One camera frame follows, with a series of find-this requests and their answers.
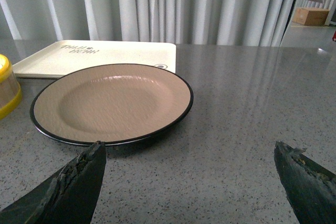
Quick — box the yellow-rimmed bamboo steamer basket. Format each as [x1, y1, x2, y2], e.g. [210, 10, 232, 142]
[1, 55, 22, 120]

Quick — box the cream rectangular tray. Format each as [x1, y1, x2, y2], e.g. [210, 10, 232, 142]
[13, 40, 176, 79]

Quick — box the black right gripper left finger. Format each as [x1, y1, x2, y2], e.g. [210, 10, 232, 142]
[1, 142, 106, 223]

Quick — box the cardboard box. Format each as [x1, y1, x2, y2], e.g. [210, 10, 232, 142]
[292, 7, 329, 26]

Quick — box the beige plate with black rim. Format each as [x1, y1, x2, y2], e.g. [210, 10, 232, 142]
[30, 64, 194, 146]

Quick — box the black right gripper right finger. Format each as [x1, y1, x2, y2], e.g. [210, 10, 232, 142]
[274, 142, 335, 223]

